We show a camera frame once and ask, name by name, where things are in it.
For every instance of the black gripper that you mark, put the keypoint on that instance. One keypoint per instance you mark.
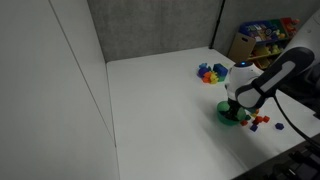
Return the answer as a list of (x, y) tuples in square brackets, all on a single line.
[(234, 110)]

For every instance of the large blue toy cube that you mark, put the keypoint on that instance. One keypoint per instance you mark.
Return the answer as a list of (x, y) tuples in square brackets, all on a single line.
[(220, 69)]

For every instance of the orange and yellow block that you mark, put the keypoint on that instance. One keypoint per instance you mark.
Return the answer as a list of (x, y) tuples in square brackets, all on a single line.
[(254, 114)]

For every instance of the blue cube block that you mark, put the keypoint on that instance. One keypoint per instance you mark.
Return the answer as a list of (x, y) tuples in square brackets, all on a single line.
[(279, 126)]

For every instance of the red cube block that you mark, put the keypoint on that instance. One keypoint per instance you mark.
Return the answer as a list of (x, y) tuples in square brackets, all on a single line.
[(244, 122), (266, 119), (258, 119)]

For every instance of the brown cardboard piece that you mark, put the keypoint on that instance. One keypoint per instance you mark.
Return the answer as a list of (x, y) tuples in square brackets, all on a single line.
[(241, 48)]

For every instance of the light blue toy piece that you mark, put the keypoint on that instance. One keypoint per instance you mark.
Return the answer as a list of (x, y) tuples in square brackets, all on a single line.
[(202, 65)]

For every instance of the orange toy piece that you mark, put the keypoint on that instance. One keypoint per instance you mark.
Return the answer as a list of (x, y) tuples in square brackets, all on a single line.
[(207, 77)]

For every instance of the green plastic bowl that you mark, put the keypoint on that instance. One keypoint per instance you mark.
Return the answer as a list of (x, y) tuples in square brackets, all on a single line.
[(230, 120)]

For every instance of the purple cube block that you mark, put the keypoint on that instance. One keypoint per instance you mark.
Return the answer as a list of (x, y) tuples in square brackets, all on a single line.
[(254, 127)]

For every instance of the purple round toy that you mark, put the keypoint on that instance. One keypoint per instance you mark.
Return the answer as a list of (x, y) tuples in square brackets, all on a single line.
[(202, 71)]

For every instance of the green toy block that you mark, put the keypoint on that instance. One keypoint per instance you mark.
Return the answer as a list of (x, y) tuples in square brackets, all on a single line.
[(222, 79)]

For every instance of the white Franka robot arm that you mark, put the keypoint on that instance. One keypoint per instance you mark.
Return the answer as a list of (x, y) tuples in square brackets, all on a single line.
[(280, 71)]

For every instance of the colourful toy bin shelf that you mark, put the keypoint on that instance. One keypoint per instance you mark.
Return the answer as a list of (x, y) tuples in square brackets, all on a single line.
[(266, 36)]

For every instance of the yellow toy piece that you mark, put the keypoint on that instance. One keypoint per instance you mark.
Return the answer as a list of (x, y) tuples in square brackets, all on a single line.
[(214, 78)]

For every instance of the dark green cube block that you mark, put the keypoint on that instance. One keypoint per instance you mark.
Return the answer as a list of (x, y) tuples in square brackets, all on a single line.
[(248, 117)]

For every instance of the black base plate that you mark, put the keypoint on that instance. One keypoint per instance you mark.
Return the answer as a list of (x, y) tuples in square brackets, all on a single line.
[(286, 163)]

